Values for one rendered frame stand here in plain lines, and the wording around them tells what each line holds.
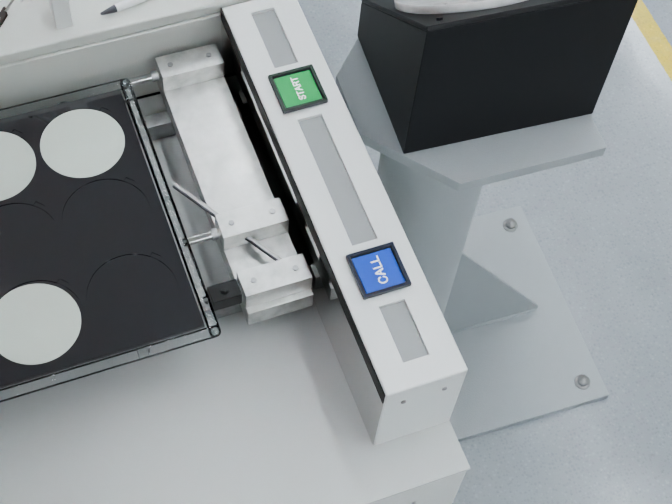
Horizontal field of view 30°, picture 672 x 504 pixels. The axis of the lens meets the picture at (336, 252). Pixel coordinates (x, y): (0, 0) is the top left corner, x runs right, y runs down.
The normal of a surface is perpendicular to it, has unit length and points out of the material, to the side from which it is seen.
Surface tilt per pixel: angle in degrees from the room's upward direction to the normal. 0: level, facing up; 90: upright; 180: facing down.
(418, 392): 90
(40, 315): 1
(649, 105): 0
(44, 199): 0
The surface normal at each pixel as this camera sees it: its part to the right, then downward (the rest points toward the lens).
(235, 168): 0.07, -0.51
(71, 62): 0.35, 0.82
